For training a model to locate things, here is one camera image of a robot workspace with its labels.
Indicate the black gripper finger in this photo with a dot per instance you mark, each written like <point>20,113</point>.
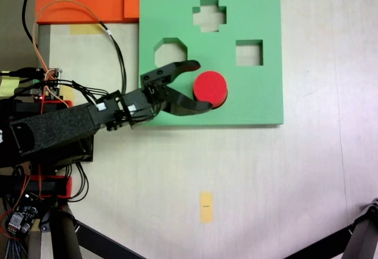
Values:
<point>189,65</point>
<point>186,106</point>

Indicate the red cylinder block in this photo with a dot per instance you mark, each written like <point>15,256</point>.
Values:
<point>211,84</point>

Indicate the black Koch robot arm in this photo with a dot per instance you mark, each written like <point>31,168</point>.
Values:
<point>56,129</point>

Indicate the green shape sorter board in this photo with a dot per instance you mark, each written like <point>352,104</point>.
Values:
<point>251,99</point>

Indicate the yellow tape strip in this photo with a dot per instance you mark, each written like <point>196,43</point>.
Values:
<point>85,29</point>
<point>206,207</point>
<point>9,86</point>

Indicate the small black converter board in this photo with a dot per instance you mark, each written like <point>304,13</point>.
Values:
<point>20,220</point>

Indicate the thick dark tripod leg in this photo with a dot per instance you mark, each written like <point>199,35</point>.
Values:
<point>364,232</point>

